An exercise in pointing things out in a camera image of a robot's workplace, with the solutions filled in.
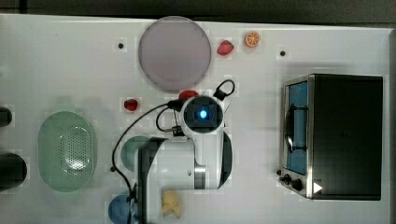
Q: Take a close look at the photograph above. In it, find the blue cup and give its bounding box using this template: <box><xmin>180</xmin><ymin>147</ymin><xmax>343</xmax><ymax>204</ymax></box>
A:
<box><xmin>107</xmin><ymin>194</ymin><xmax>138</xmax><ymax>224</ymax></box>

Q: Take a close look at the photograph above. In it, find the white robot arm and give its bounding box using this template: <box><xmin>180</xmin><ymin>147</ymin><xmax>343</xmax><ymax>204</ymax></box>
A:
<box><xmin>135</xmin><ymin>95</ymin><xmax>233</xmax><ymax>224</ymax></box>

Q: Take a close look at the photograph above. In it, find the yellow banana bunch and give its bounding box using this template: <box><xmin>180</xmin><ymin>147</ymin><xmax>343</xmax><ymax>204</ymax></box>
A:
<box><xmin>162</xmin><ymin>190</ymin><xmax>181</xmax><ymax>218</ymax></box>

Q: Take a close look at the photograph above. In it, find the orange slice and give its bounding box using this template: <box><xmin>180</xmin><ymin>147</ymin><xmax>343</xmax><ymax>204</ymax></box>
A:
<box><xmin>244</xmin><ymin>31</ymin><xmax>261</xmax><ymax>48</ymax></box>

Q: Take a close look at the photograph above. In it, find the grey round plate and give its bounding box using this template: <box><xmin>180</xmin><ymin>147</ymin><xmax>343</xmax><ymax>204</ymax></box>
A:
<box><xmin>138</xmin><ymin>16</ymin><xmax>212</xmax><ymax>92</ymax></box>

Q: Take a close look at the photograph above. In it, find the small red strawberry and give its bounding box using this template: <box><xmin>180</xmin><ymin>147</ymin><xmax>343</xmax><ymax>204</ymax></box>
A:
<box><xmin>123</xmin><ymin>99</ymin><xmax>138</xmax><ymax>111</ymax></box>

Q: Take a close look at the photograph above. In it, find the black cable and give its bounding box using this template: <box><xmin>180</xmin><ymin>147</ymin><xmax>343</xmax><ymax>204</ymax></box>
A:
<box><xmin>110</xmin><ymin>78</ymin><xmax>236</xmax><ymax>200</ymax></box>

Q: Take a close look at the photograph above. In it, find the red strawberry near plate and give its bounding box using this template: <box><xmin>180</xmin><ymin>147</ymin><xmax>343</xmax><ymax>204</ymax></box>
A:
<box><xmin>217</xmin><ymin>40</ymin><xmax>234</xmax><ymax>56</ymax></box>

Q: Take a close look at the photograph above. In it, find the red ketchup bottle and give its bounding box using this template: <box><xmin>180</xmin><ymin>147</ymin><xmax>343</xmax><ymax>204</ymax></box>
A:
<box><xmin>178</xmin><ymin>90</ymin><xmax>198</xmax><ymax>100</ymax></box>

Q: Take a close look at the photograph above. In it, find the green strainer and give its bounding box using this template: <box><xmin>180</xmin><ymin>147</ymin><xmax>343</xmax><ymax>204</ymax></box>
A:
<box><xmin>37</xmin><ymin>111</ymin><xmax>96</xmax><ymax>192</ymax></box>

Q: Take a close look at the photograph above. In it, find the green cup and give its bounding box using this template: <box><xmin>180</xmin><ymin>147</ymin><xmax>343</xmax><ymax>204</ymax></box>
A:
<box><xmin>120</xmin><ymin>135</ymin><xmax>149</xmax><ymax>172</ymax></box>

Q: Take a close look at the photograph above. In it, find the silver toaster oven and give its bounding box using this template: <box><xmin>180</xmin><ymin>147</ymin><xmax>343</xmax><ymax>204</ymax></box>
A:
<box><xmin>276</xmin><ymin>74</ymin><xmax>383</xmax><ymax>201</ymax></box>

